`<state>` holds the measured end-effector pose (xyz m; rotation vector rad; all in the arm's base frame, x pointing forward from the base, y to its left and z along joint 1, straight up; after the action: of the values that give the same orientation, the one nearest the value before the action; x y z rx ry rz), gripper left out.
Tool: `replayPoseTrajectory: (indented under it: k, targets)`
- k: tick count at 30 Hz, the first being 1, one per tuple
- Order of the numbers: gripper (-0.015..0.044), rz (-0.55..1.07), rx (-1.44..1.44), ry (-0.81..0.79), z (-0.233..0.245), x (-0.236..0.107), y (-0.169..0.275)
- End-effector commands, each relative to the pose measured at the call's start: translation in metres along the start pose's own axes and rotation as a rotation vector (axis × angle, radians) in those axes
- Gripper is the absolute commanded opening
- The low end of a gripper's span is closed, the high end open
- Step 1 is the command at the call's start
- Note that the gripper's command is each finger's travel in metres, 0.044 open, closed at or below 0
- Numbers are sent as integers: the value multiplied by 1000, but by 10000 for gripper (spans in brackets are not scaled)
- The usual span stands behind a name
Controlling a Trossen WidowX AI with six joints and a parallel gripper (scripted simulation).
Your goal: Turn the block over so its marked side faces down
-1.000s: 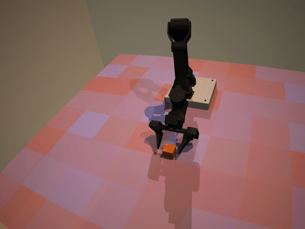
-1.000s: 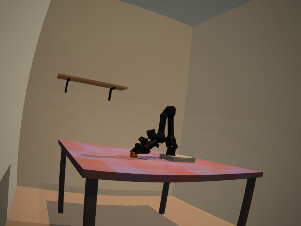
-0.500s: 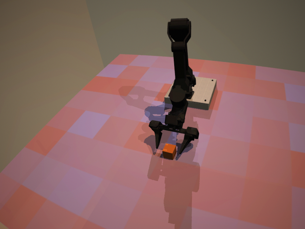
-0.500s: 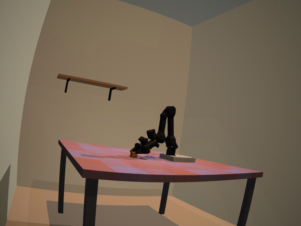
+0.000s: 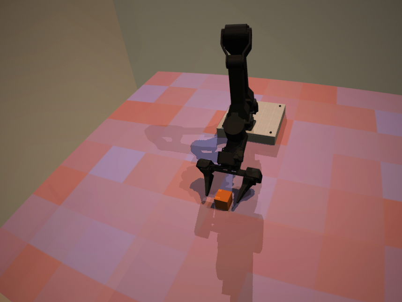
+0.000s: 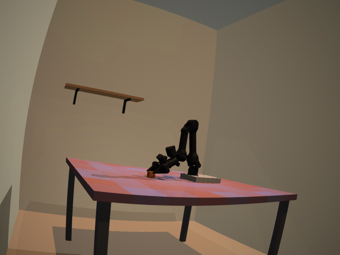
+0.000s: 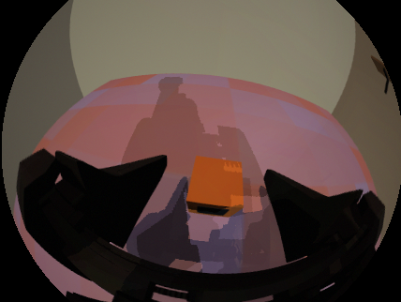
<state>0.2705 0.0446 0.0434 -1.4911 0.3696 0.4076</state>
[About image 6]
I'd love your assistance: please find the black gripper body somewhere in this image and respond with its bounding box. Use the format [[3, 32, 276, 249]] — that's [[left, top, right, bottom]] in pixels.
[[153, 159, 172, 174]]

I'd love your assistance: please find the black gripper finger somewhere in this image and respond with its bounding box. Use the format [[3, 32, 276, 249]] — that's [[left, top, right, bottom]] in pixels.
[[152, 165, 165, 174], [147, 163, 156, 171]]

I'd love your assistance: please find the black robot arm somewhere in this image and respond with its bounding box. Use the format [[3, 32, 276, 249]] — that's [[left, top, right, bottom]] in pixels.
[[156, 120, 201, 176]]

